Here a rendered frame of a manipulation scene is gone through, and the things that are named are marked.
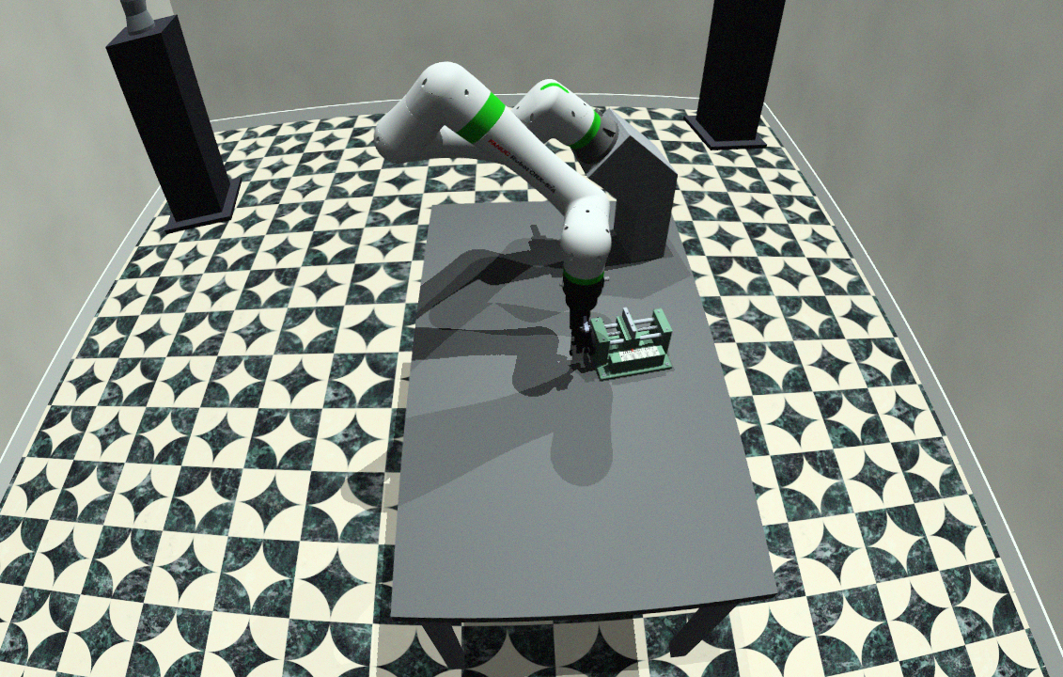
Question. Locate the green bench vise with handwheel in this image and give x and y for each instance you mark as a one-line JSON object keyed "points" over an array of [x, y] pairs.
{"points": [[631, 351]]}

